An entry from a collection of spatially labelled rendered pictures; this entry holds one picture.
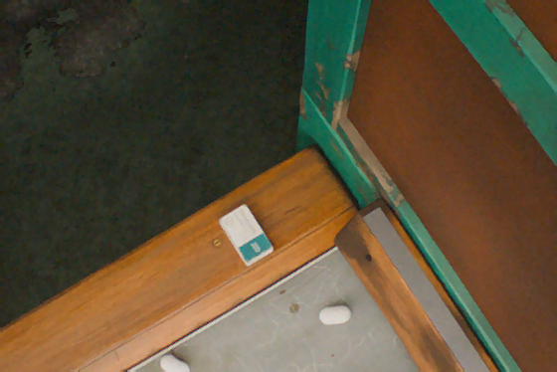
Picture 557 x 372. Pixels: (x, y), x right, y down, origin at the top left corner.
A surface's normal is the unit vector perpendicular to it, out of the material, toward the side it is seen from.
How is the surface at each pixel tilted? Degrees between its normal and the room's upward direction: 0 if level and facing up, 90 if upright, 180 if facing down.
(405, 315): 67
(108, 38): 0
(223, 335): 0
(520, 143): 91
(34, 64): 0
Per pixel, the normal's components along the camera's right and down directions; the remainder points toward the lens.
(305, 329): 0.00, -0.33
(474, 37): -0.85, 0.50
